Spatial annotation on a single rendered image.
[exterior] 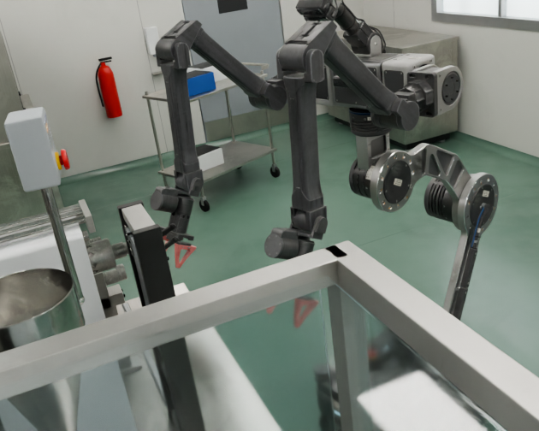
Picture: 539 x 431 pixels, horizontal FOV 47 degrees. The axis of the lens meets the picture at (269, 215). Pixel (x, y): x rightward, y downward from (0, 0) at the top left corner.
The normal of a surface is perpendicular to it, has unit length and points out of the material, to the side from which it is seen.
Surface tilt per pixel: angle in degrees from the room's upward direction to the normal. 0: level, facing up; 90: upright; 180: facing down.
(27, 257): 90
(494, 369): 0
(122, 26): 90
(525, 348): 0
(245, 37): 90
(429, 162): 90
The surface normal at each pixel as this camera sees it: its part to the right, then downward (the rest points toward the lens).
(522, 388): -0.13, -0.91
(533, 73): -0.91, 0.27
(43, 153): 0.29, 0.36
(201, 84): 0.66, 0.23
